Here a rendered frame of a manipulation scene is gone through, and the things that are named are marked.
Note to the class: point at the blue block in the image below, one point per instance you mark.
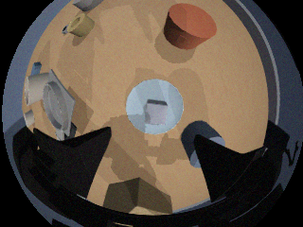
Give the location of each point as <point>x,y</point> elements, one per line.
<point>36,68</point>

